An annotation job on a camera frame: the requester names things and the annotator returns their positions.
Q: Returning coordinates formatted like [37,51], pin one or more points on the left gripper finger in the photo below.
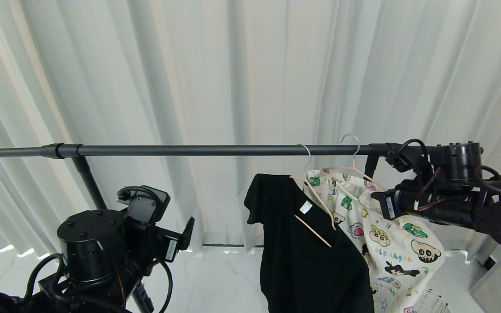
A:
[188,232]

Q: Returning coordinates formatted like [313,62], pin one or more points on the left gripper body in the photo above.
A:
[165,245]

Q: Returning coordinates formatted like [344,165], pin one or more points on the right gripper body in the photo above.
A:
[433,208]

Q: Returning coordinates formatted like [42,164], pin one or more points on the cream printed garment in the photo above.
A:
[398,252]

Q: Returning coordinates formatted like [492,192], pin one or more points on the pink clothes hanger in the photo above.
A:
[324,208]
[355,167]

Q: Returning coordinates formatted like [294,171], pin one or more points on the black sleeveless shirt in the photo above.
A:
[302,269]

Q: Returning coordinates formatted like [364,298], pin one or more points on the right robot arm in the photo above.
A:
[463,163]

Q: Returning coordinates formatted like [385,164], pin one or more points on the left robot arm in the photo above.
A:
[89,243]

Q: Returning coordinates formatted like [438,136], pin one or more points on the black clothes rack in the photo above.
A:
[189,150]

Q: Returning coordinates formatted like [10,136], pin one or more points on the white laundry basket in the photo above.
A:
[433,302]

